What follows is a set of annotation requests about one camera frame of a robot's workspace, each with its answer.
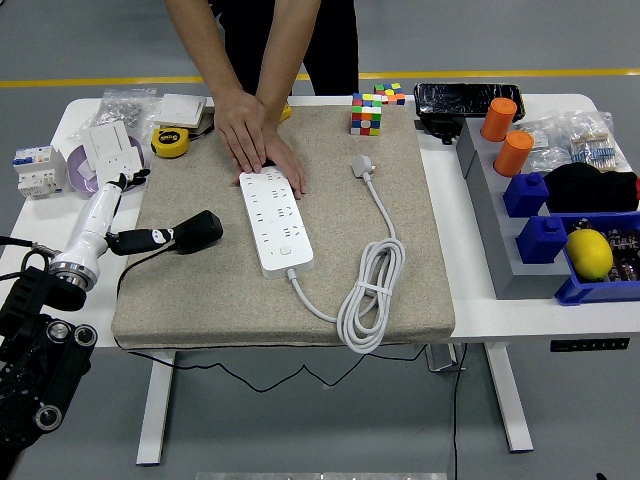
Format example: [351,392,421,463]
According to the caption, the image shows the person's right hand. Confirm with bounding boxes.
[213,91,267,175]

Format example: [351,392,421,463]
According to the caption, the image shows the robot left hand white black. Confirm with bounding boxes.
[49,168,177,274]

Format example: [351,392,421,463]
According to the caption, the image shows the person's left hand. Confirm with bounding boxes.
[262,123,308,200]

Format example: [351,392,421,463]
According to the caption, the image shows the white power strip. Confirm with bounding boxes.
[238,167,316,280]

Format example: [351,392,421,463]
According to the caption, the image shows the black power adapter plug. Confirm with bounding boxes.
[172,209,225,255]

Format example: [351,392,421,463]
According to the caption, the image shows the purple bowl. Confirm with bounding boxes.
[66,134,151,199]

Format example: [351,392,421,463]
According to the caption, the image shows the white socket plate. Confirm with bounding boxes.
[94,147,147,190]

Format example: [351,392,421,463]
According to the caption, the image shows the round yellow tape measure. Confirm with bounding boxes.
[150,126,192,160]

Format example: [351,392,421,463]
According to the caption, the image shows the white circuit breaker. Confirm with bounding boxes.
[13,145,68,201]

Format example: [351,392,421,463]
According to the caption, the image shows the large colourful puzzle cube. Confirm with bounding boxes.
[349,92,384,137]

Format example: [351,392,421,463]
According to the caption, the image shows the plastic bag of screws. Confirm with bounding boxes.
[92,88,160,132]

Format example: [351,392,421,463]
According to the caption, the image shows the white table leg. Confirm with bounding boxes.
[135,349,176,467]
[483,343,535,455]

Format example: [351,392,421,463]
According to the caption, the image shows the small colourful puzzle cube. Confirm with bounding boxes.
[373,82,407,107]

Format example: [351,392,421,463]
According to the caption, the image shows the person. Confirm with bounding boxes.
[207,0,360,99]

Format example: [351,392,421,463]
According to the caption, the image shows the black table control panel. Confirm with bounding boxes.
[549,338,631,353]

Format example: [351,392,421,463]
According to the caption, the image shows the grey-brown mat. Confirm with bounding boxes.
[110,103,457,351]

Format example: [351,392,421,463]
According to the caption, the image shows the blue plastic bin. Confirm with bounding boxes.
[553,210,640,307]

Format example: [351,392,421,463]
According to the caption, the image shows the shiny black plastic tray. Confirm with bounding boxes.
[413,82,527,123]

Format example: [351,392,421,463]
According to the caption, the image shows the orange cylinder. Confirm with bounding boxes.
[480,97,519,143]
[493,130,536,178]

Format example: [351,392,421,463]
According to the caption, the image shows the yellow lemon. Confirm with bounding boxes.
[565,228,615,282]

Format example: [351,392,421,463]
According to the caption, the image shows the grey stepped block holder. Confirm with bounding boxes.
[455,118,574,301]

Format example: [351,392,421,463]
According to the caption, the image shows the blue block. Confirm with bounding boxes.
[515,215,570,266]
[502,172,551,219]

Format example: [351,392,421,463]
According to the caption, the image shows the clear plastic parts bag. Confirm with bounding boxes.
[517,117,574,174]

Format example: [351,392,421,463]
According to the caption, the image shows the black cloth bundle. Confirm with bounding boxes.
[542,162,640,215]

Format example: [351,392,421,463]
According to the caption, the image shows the plastic bag of resistors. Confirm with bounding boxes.
[567,112,632,174]

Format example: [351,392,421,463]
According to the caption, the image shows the white wall switch panel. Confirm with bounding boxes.
[151,93,215,131]

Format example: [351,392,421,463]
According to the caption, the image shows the white power strip cord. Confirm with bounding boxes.
[285,153,407,356]

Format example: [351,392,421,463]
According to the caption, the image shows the white switch plate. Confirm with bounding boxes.
[81,122,135,169]

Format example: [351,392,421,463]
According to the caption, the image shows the black table power cable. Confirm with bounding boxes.
[451,343,469,480]

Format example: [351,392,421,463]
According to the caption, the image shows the grey metal bracket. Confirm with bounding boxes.
[424,343,467,374]

